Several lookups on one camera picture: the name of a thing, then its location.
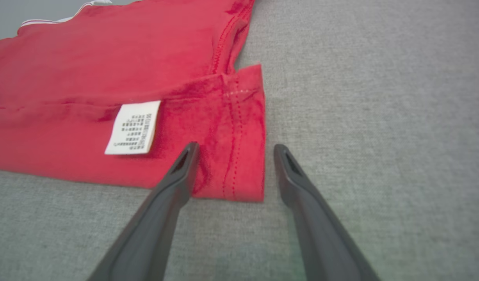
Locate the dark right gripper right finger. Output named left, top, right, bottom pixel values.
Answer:
left=273, top=144, right=380, bottom=281

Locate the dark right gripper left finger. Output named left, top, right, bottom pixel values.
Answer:
left=87, top=142, right=201, bottom=281

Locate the red jersey shirt white trim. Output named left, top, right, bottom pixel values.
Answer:
left=0, top=0, right=267, bottom=203

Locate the grey fabric sofa seat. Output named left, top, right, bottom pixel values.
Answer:
left=0, top=0, right=479, bottom=281

